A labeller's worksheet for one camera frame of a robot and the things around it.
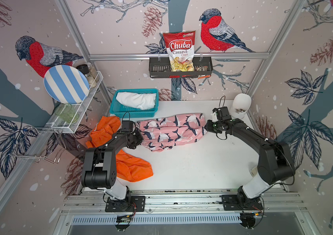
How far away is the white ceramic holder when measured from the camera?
3.35 ft

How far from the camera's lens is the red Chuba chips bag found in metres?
0.81

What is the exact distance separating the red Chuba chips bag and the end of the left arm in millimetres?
417

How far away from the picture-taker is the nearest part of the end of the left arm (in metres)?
0.72

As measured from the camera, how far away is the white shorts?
1.16 m
